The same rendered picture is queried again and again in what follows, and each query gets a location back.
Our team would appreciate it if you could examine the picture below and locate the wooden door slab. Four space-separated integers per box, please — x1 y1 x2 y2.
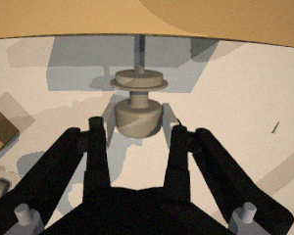
0 0 294 47

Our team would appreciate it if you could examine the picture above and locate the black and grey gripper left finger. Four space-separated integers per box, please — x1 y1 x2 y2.
0 102 118 235

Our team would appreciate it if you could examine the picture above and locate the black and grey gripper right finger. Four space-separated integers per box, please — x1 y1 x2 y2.
156 103 294 235

